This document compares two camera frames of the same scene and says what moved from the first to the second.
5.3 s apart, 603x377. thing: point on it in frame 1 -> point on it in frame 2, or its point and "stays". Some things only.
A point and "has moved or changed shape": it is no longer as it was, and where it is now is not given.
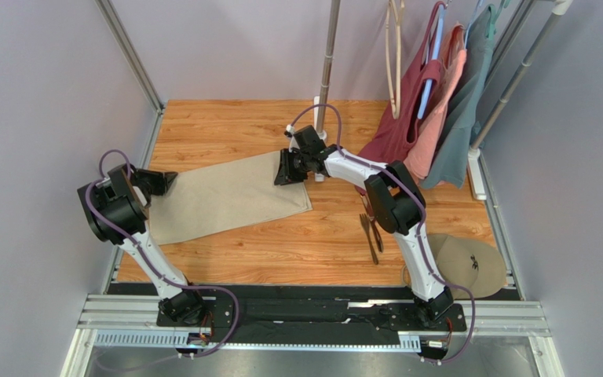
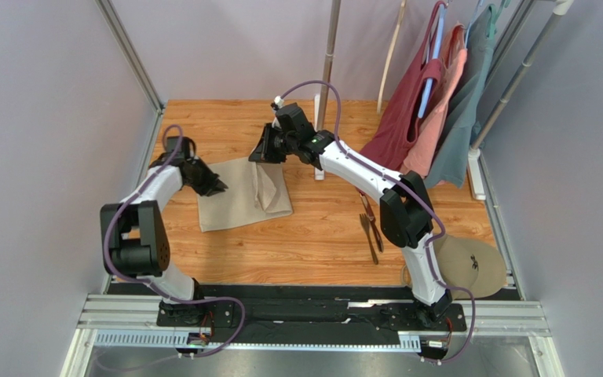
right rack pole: (560, 8) stays
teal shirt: (449, 162) stays
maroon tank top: (396, 133) stays
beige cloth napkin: (226, 195) has moved or changed shape
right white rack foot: (476, 173) stays
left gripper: (162, 179) -> (212, 179)
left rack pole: (334, 25) stays
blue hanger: (435, 54) stays
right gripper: (293, 165) -> (269, 144)
